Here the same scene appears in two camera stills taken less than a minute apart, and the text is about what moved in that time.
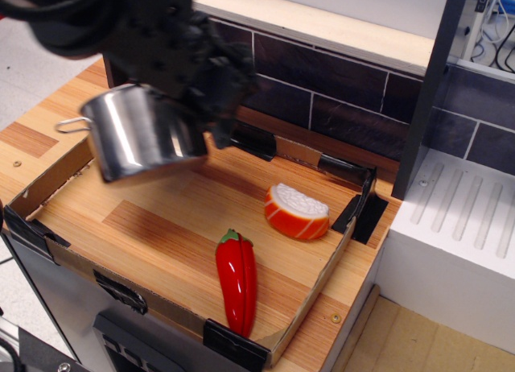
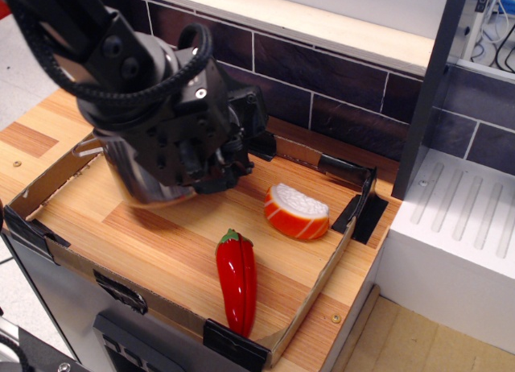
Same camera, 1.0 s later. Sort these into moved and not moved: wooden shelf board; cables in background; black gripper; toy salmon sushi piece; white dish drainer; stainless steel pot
Moved: stainless steel pot; black gripper
Not moved: cables in background; wooden shelf board; toy salmon sushi piece; white dish drainer
